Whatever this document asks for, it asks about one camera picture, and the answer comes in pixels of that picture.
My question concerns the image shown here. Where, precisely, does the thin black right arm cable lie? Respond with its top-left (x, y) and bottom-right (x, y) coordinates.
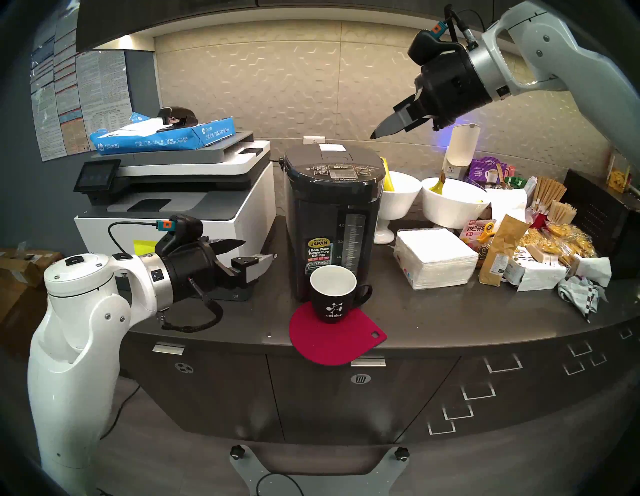
top-left (442, 4), bottom-right (488, 51)

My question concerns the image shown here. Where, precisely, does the red silicone mat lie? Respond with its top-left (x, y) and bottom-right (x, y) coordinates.
top-left (289, 301), bottom-right (388, 367)

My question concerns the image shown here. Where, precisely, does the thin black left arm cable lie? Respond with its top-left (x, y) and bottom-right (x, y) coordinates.
top-left (107, 220), bottom-right (173, 256)

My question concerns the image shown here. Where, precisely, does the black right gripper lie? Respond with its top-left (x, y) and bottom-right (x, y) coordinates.
top-left (370, 49), bottom-right (494, 140)

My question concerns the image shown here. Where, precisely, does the black mug white inside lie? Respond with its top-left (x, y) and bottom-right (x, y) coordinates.
top-left (309, 265), bottom-right (373, 324)

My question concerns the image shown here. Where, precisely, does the black countertop appliance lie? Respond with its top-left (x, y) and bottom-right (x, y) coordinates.
top-left (562, 169), bottom-right (640, 281)

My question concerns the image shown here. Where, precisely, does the white round bowl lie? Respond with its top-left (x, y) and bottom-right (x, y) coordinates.
top-left (421, 177), bottom-right (493, 230)

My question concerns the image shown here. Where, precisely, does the wall notice poster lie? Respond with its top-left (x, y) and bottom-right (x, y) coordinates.
top-left (30, 10), bottom-right (78, 162)
top-left (75, 50), bottom-right (133, 151)

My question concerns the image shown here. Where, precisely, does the pink snack packet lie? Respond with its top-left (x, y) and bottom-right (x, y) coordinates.
top-left (459, 219), bottom-right (496, 251)

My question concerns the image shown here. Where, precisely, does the blue copy paper ream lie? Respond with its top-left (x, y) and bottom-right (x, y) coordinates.
top-left (90, 112), bottom-right (237, 156)

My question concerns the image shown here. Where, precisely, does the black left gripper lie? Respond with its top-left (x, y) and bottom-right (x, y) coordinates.
top-left (166, 239), bottom-right (277, 304)

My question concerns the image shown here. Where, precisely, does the dark base cabinet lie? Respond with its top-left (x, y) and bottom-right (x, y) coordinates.
top-left (120, 320), bottom-right (640, 446)

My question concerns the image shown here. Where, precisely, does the white napkin stack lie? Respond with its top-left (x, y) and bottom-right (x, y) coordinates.
top-left (393, 227), bottom-right (479, 292)

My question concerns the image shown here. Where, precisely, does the grey robot base frame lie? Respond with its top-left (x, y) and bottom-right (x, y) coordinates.
top-left (230, 444), bottom-right (411, 496)

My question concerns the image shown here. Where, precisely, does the white printed coffee bag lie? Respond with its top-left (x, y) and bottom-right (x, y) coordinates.
top-left (502, 247), bottom-right (571, 292)

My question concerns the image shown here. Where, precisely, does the white pedestal bowl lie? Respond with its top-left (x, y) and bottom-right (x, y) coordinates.
top-left (374, 171), bottom-right (423, 246)

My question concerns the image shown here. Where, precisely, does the checkered kitchen cloth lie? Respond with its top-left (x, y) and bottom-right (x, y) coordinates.
top-left (557, 275), bottom-right (608, 323)

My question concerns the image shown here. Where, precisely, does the white tall tapered container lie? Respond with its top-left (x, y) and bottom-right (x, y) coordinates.
top-left (442, 123), bottom-right (482, 176)

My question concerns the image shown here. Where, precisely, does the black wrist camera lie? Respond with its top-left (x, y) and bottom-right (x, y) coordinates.
top-left (155, 215), bottom-right (203, 256)
top-left (407, 29), bottom-right (468, 66)

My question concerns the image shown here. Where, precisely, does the black electric water dispenser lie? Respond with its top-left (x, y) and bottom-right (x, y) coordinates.
top-left (279, 143), bottom-right (386, 303)

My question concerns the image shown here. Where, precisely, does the purple coffee bag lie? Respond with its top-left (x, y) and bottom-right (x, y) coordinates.
top-left (467, 157), bottom-right (508, 188)

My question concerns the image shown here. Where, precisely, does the coiled black cable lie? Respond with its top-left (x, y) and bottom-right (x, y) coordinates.
top-left (160, 277), bottom-right (224, 333)

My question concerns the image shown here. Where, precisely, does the white grey office printer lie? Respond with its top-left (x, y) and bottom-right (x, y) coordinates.
top-left (73, 131), bottom-right (277, 302)

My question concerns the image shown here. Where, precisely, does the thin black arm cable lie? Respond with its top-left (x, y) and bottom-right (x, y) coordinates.
top-left (107, 220), bottom-right (173, 256)
top-left (442, 4), bottom-right (488, 51)

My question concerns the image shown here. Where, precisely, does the dark upper cabinet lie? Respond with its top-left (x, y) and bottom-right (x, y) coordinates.
top-left (75, 0), bottom-right (501, 53)

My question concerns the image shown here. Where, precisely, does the black stapler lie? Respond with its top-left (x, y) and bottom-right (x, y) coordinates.
top-left (157, 106), bottom-right (197, 128)

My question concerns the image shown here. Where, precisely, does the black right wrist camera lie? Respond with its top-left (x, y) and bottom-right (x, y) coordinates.
top-left (407, 29), bottom-right (468, 66)

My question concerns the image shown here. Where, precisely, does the yellow snack bag pile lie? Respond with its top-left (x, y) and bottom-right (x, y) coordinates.
top-left (520, 222), bottom-right (597, 258)

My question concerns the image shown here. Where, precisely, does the wooden stirrer bundle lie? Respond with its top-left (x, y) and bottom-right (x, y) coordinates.
top-left (532, 176), bottom-right (567, 211)
top-left (547, 200), bottom-right (577, 226)

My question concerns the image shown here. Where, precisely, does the brown paper coffee bag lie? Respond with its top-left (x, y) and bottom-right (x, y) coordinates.
top-left (478, 214), bottom-right (530, 287)

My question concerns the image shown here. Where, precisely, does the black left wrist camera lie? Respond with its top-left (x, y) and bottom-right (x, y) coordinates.
top-left (155, 215), bottom-right (203, 256)

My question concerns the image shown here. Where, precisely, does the cardboard box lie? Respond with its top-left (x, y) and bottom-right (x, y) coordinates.
top-left (0, 247), bottom-right (63, 351)

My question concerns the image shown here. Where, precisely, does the white crumpled paper bag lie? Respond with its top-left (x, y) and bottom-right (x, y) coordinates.
top-left (570, 256), bottom-right (612, 288)

